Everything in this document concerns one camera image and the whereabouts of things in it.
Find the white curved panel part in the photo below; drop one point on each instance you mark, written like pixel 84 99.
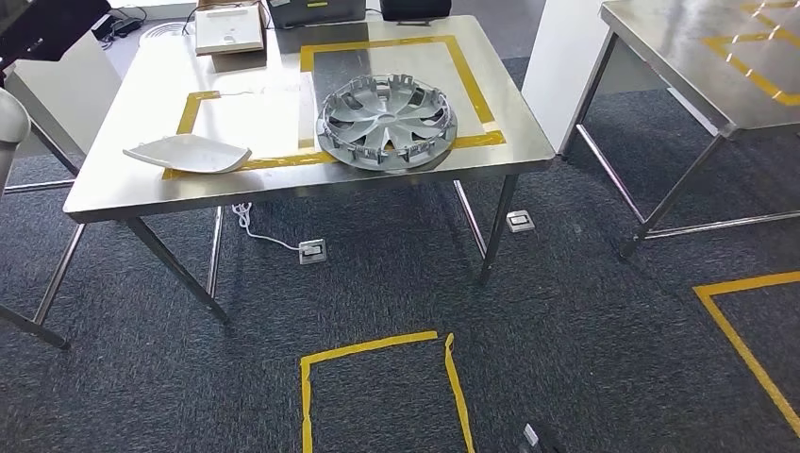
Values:
pixel 194 153

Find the steel workbench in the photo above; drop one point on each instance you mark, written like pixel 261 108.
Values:
pixel 125 156

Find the metal floor socket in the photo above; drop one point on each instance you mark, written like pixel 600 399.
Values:
pixel 520 221
pixel 312 251

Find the silver wheel hubcap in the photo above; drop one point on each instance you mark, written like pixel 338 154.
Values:
pixel 384 119

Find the yellow floor tape square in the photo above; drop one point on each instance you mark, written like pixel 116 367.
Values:
pixel 369 347
pixel 737 337

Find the large yellow tape rectangle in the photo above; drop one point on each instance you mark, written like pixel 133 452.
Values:
pixel 462 69

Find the black carry bag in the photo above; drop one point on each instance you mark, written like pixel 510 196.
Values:
pixel 415 9

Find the grey laptop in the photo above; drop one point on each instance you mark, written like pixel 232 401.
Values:
pixel 315 12

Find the small yellow tape rectangle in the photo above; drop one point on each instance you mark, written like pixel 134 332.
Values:
pixel 187 112

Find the white flat device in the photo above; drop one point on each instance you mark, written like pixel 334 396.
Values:
pixel 228 31

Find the brown cardboard box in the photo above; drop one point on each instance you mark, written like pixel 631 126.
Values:
pixel 228 3

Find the grey ribbed round disc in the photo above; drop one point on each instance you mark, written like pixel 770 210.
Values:
pixel 164 32

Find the steel table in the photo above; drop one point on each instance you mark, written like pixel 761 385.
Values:
pixel 687 56
pixel 56 153

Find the black power adapter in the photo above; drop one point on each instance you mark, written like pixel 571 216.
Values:
pixel 119 26

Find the yellow table tape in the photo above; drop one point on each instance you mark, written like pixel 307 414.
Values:
pixel 750 72

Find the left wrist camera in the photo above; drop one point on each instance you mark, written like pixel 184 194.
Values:
pixel 50 28

